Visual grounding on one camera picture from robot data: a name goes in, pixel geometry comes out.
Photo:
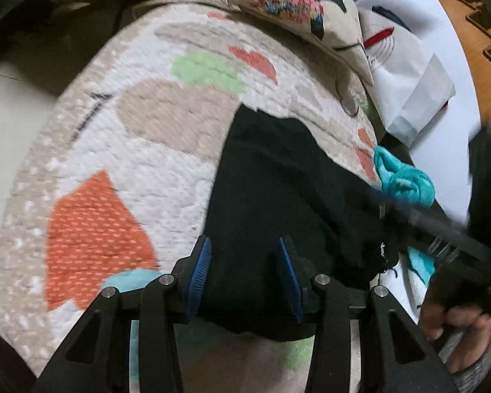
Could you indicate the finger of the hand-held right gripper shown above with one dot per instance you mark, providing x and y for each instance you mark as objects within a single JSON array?
[{"x": 431, "y": 229}]

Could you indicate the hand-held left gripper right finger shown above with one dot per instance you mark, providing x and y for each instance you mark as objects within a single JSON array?
[{"x": 291, "y": 282}]

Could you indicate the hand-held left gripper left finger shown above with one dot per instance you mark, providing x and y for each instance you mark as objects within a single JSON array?
[{"x": 199, "y": 272}]

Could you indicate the black pants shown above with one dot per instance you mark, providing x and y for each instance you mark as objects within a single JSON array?
[{"x": 278, "y": 188}]

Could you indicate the person's right forearm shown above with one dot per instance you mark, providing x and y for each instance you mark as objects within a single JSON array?
[{"x": 476, "y": 372}]

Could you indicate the person's right hand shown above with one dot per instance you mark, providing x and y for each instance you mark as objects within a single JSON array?
[{"x": 462, "y": 327}]

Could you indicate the teal fluffy cloth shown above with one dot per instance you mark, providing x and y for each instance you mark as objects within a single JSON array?
[{"x": 405, "y": 180}]

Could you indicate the round patterned rug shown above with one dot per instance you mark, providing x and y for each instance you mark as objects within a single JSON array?
[{"x": 147, "y": 151}]

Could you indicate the white printed bag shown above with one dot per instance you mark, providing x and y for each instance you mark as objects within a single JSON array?
[{"x": 409, "y": 82}]

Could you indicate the white sheet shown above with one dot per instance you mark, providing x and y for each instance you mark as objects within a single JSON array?
[{"x": 446, "y": 32}]

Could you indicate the wooden stepped board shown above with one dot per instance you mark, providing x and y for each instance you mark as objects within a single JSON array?
[{"x": 480, "y": 16}]

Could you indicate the patterned beige cushion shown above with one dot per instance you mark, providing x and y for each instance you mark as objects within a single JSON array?
[{"x": 302, "y": 8}]

